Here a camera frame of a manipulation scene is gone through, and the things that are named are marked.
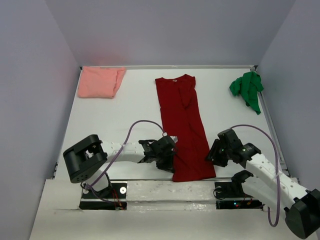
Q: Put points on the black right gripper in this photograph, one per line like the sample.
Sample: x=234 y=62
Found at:
x=212 y=153

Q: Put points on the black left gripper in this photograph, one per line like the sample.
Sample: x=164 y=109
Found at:
x=168 y=165

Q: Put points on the red t-shirt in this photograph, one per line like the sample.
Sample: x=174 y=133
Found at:
x=180 y=117

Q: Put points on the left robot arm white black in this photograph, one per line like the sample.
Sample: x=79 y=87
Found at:
x=85 y=159

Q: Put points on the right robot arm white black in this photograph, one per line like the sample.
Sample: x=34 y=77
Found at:
x=264 y=181

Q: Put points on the green t-shirt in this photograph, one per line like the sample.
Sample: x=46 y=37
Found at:
x=248 y=86

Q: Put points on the folded pink t-shirt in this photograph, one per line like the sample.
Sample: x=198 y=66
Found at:
x=100 y=82

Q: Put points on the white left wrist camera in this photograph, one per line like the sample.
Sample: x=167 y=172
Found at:
x=174 y=138

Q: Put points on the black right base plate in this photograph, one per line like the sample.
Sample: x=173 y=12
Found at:
x=237 y=198

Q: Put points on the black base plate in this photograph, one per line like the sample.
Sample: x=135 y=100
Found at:
x=237 y=198
x=112 y=198

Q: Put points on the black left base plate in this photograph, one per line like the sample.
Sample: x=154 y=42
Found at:
x=112 y=198

